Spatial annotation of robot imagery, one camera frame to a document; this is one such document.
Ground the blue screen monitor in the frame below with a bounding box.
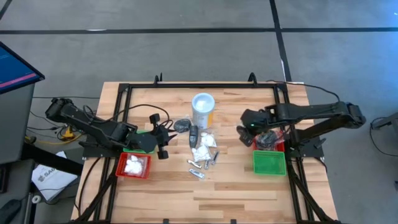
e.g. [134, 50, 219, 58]
[0, 41, 46, 95]

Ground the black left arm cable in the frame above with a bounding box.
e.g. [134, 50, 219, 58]
[110, 103, 174, 132]

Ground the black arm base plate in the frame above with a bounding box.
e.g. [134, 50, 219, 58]
[285, 133, 325, 159]
[81, 133, 125, 159]

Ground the white paper sheet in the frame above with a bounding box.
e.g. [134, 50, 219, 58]
[30, 151, 78, 202]

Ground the yellow floor cable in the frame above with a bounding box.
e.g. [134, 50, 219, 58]
[24, 124, 85, 146]

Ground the black trimmer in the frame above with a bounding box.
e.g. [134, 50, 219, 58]
[188, 124, 200, 149]

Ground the green plastic basket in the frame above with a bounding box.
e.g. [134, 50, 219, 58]
[252, 150, 287, 177]
[123, 129, 156, 155]

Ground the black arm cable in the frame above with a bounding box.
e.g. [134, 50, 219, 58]
[266, 79, 341, 104]
[110, 103, 174, 132]

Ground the red plastic basket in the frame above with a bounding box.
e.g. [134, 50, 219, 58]
[115, 152, 152, 180]
[252, 129, 285, 153]

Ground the black object on floor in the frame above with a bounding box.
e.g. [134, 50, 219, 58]
[0, 198, 22, 224]

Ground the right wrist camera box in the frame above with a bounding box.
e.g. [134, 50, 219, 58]
[236, 126, 254, 147]

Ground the black floor cable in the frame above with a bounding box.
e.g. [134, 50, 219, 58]
[369, 116, 398, 158]

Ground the black table frame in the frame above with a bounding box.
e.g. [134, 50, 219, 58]
[70, 72, 341, 224]

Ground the clear bag of black hair ties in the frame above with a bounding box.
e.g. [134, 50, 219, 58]
[255, 129, 280, 152]

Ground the white canister with yellow label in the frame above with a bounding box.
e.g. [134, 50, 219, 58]
[191, 92, 216, 130]

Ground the handwritten label cotton bag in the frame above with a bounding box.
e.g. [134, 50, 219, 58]
[123, 154, 147, 177]

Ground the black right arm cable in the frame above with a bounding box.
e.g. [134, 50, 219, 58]
[266, 79, 341, 104]

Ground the flat clear bag dark disc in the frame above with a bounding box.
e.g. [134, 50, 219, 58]
[172, 117, 193, 134]

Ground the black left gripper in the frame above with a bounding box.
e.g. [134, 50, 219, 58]
[133, 113, 178, 161]

